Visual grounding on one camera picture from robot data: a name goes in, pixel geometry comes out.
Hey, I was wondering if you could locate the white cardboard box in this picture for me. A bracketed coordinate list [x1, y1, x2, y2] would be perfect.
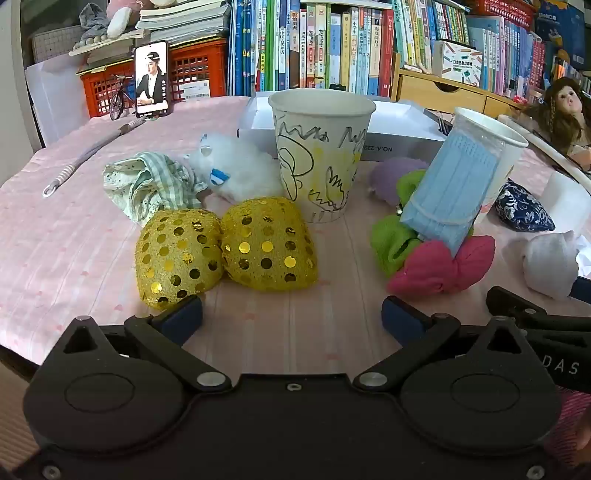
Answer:
[237, 91, 448, 162]

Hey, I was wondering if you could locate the white fluffy plush toy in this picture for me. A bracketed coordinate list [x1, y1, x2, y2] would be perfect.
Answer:
[185, 134, 284, 204]

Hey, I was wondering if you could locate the white sheet board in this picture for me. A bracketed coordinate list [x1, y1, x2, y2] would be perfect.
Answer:
[25, 60, 88, 148]

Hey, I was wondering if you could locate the brown-haired doll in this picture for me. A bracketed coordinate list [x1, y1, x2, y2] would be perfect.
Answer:
[524, 76, 591, 171]

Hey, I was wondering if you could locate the pink plush toy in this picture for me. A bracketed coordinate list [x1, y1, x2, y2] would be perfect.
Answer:
[106, 0, 174, 40]

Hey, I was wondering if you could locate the pink cloth bundle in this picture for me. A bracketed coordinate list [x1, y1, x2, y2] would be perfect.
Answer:
[387, 234, 497, 301]

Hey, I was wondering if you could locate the stack of paperback workbooks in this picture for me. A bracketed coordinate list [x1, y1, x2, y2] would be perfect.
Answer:
[69, 0, 232, 70]

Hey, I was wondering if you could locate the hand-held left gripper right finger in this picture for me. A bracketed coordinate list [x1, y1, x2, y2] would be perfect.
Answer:
[352, 295, 533, 394]

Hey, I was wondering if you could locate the white cloth bundle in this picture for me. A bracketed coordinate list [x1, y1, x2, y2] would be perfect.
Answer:
[523, 229, 581, 301]

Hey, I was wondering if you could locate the wooden desktop drawer unit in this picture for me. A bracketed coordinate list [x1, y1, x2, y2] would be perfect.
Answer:
[392, 53, 527, 116]

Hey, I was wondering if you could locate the grey grid board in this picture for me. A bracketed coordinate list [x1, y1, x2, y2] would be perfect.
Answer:
[31, 25, 86, 63]

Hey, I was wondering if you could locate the gold sequin soft pad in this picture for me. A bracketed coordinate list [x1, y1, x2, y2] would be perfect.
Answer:
[221, 198, 319, 292]
[135, 209, 226, 311]

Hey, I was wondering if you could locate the smartphone on stand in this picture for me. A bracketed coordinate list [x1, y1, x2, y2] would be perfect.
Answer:
[133, 41, 171, 118]

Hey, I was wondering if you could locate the red plastic crate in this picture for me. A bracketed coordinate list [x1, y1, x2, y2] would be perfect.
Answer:
[79, 39, 228, 118]

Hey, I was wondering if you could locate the red plastic basket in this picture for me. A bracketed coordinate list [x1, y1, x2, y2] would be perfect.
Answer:
[466, 0, 536, 28]

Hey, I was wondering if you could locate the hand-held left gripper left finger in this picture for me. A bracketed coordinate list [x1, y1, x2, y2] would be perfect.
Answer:
[58, 294, 233, 394]

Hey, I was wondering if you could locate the white pencil-print box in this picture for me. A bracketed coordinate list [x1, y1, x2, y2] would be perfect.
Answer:
[431, 39, 485, 88]

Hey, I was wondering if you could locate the dark blue cardboard box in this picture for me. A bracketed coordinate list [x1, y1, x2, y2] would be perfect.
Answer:
[536, 0, 587, 70]

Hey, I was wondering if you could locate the row of upright books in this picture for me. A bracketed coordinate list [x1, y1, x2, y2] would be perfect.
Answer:
[227, 0, 552, 100]

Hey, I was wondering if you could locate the pack of blue face masks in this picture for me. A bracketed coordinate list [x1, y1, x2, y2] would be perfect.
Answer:
[399, 124, 506, 257]

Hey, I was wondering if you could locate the miniature metal bicycle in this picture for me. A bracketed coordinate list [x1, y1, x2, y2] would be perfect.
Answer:
[108, 74, 138, 121]

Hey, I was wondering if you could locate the paper cup with blue drawing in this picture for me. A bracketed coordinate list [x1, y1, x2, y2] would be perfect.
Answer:
[455, 107, 529, 214]

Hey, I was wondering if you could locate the navy floral fabric pouch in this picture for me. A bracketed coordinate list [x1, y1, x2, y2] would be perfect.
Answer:
[495, 179, 556, 233]

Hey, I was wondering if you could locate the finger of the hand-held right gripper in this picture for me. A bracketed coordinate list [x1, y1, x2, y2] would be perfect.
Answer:
[486, 285, 591, 344]

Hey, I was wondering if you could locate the paper cup with yellow doodles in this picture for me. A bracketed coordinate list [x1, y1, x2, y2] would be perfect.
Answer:
[268, 89, 377, 224]

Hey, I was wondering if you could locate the grey striped cord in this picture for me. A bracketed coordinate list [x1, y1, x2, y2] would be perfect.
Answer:
[42, 117, 147, 198]

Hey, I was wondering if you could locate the white plastic hoop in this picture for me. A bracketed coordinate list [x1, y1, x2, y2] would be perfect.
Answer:
[499, 115, 591, 185]

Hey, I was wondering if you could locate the green checked cloth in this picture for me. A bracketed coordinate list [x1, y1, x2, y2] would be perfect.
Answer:
[102, 151, 209, 226]

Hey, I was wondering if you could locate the green cloth bundle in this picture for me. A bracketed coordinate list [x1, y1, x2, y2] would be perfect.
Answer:
[370, 170, 476, 278]

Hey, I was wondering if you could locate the pink tablecloth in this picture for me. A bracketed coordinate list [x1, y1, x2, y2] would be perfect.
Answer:
[0, 95, 591, 370]

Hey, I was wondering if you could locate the purple fabric piece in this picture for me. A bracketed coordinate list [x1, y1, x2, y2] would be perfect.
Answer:
[370, 157, 430, 208]

